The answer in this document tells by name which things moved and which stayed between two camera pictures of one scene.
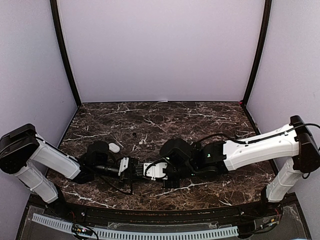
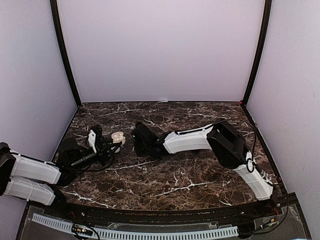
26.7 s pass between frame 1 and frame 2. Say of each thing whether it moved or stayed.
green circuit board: stayed
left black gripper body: moved
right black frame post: stayed
